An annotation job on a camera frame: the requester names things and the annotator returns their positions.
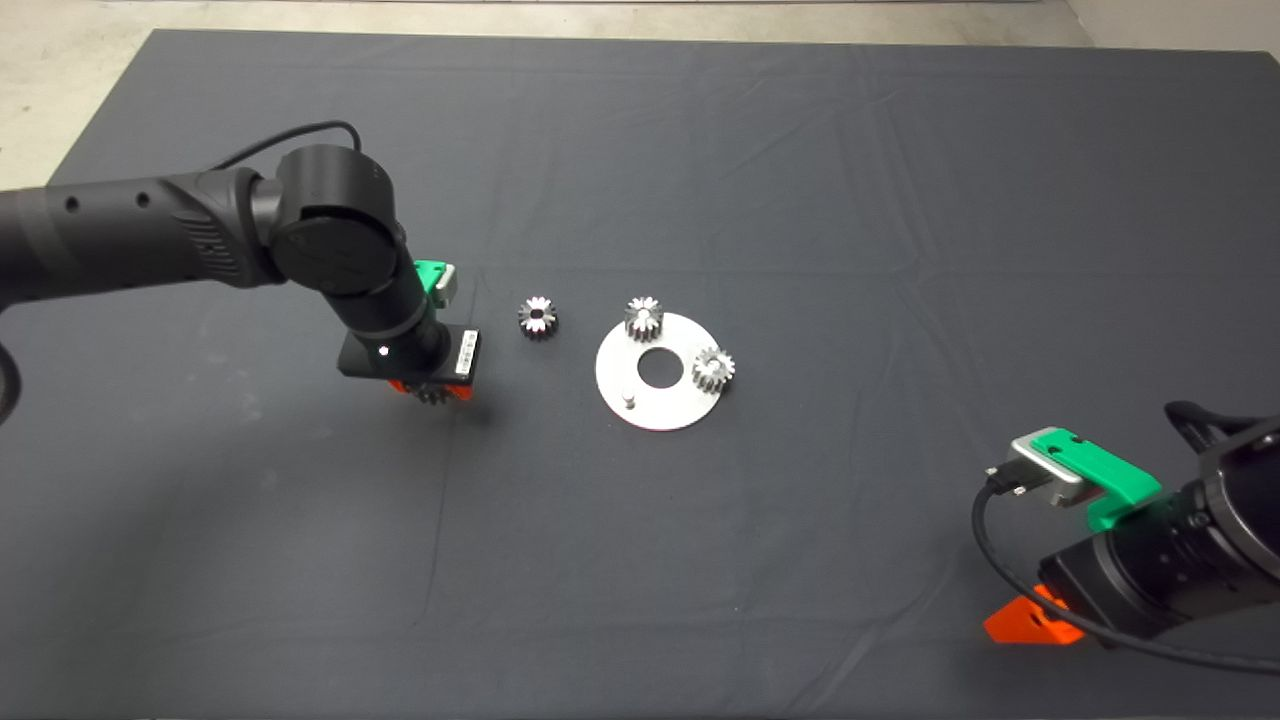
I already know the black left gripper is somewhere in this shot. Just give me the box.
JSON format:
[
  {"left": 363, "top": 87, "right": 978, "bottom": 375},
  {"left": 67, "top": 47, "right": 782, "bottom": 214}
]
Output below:
[{"left": 338, "top": 325, "right": 482, "bottom": 402}]

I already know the round metal plate with hole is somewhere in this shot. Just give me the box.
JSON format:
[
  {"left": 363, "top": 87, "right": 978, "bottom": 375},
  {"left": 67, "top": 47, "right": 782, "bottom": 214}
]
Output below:
[{"left": 595, "top": 312, "right": 725, "bottom": 433}]

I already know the black left camera cable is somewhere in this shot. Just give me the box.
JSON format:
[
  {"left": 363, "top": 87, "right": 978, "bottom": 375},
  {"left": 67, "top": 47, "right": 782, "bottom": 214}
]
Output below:
[{"left": 210, "top": 121, "right": 363, "bottom": 171}]

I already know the green right camera mount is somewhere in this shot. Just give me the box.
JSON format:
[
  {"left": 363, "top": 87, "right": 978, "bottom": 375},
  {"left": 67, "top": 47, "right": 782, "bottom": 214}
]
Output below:
[{"left": 1033, "top": 428, "right": 1163, "bottom": 533}]

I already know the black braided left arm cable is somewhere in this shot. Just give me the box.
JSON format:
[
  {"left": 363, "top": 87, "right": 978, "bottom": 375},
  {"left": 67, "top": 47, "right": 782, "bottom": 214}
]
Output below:
[{"left": 0, "top": 343, "right": 23, "bottom": 428}]

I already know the dark grey table cloth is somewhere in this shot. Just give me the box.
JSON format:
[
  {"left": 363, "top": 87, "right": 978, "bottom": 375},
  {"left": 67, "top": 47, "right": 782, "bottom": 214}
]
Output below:
[{"left": 0, "top": 28, "right": 1280, "bottom": 720}]

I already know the black right camera cable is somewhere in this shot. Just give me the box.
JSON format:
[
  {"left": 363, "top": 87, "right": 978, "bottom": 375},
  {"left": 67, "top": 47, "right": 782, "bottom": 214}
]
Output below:
[{"left": 972, "top": 465, "right": 1280, "bottom": 673}]

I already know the black camera cable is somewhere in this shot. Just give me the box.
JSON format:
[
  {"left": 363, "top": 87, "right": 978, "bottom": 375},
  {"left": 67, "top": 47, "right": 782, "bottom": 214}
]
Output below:
[
  {"left": 972, "top": 465, "right": 1280, "bottom": 673},
  {"left": 210, "top": 121, "right": 363, "bottom": 171}
]

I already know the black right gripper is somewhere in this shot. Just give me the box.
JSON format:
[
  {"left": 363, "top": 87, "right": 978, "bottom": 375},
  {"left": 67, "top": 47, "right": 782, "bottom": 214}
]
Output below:
[{"left": 983, "top": 540, "right": 1161, "bottom": 646}]

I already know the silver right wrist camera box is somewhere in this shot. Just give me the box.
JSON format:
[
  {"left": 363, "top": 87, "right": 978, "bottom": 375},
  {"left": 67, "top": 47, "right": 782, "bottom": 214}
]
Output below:
[{"left": 1008, "top": 437, "right": 1086, "bottom": 509}]

